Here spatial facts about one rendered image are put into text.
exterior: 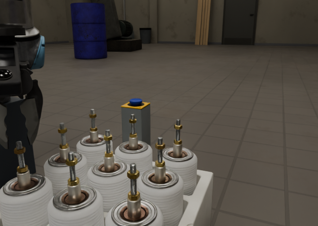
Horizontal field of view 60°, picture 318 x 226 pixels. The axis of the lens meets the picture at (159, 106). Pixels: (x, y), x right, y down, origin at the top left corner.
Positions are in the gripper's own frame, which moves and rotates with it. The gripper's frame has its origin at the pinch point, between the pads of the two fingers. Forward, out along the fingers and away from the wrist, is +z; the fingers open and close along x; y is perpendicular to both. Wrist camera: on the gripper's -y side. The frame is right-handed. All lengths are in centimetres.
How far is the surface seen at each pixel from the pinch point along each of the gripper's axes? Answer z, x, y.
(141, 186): 9.7, -20.1, -9.5
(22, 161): 4.3, -0.1, 0.3
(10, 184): 9.1, 2.4, 1.8
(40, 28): -23, -98, 1065
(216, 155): 34, -75, 35
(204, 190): 16.5, -36.8, -7.8
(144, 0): -130, -481, 1002
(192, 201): 16.5, -32.1, -10.1
